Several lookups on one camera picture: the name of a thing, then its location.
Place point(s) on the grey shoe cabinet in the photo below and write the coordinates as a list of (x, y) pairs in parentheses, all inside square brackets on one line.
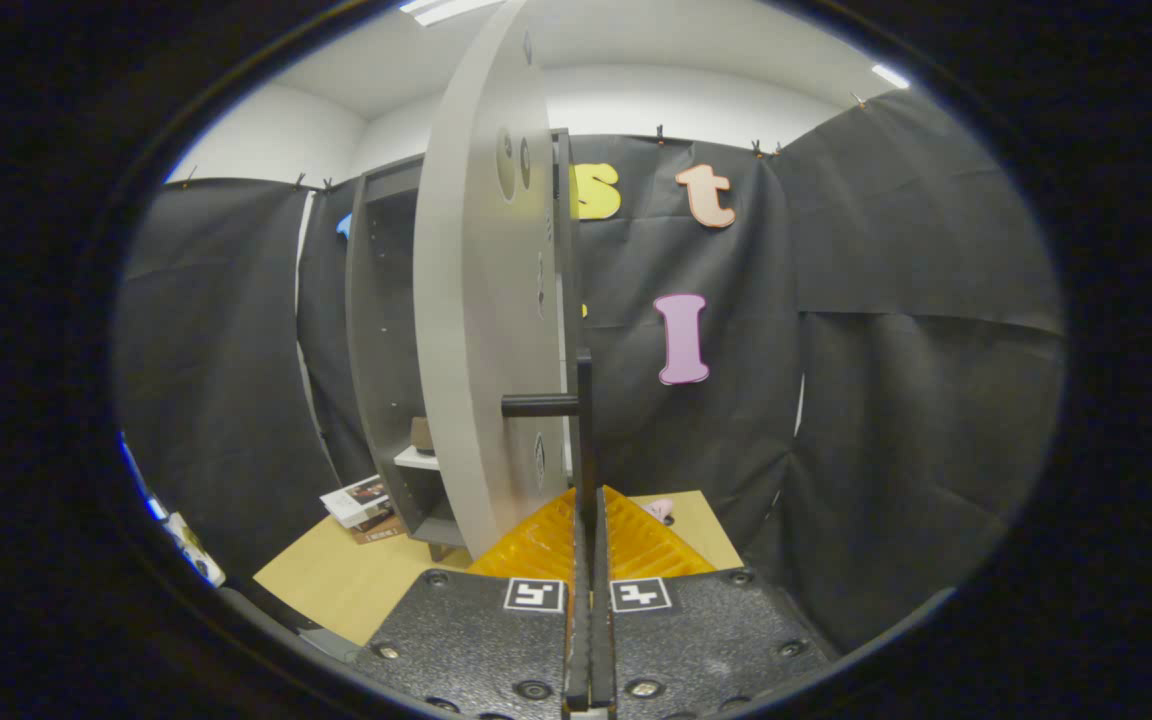
[(376, 350)]

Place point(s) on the long ceiling light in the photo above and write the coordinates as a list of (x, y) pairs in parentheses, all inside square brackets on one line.
[(890, 76), (451, 8)]

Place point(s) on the white gadget with screen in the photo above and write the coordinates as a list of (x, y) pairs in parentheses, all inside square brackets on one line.
[(198, 560)]

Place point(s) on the green and pink plush toy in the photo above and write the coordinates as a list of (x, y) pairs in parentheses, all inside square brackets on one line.
[(658, 509)]

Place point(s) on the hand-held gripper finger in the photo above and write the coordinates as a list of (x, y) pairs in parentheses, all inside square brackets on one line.
[(579, 620), (603, 620)]

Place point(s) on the white booklet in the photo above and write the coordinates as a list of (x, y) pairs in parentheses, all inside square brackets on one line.
[(356, 497)]

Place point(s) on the brown book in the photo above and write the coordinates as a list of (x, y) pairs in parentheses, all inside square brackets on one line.
[(381, 533)]

